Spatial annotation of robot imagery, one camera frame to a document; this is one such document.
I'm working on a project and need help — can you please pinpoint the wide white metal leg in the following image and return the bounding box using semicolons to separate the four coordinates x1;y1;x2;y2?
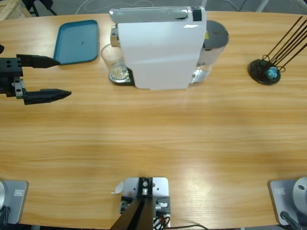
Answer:
255;0;269;12

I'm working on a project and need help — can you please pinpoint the black cable at table edge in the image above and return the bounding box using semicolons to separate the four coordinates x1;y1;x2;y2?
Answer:
171;224;207;230

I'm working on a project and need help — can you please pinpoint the dark grey water tank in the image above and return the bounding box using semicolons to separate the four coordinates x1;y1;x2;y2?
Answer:
196;20;230;84

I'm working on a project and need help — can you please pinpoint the black base cable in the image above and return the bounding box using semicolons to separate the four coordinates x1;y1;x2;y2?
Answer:
280;210;302;230
0;206;12;226

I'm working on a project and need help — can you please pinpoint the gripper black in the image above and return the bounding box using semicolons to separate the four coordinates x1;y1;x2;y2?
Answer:
0;54;72;105

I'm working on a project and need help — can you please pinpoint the white tape tab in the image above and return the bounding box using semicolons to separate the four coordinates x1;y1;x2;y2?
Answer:
110;181;125;195

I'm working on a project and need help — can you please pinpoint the teal plastic tray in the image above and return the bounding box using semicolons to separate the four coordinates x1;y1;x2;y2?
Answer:
52;19;99;66

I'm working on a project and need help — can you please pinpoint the black camera post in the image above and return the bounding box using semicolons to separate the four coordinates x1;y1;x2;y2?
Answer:
111;177;154;230

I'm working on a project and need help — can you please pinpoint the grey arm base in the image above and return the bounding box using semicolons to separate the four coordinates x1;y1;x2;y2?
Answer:
268;176;307;227
0;179;29;226

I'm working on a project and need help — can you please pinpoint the clear drinking glass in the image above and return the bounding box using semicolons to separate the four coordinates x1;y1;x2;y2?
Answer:
100;44;128;81

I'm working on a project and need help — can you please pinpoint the white capsule coffee machine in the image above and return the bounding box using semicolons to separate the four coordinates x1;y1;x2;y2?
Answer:
109;6;207;91

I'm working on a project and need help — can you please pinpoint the white mounting block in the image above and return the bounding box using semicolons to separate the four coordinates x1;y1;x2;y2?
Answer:
119;177;171;228

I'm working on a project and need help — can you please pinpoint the blue coffee capsule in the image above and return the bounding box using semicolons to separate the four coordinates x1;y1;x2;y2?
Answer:
266;67;279;80

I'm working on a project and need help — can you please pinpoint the black capsule holder with rods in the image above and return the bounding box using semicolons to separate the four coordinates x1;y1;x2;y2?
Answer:
248;15;307;86

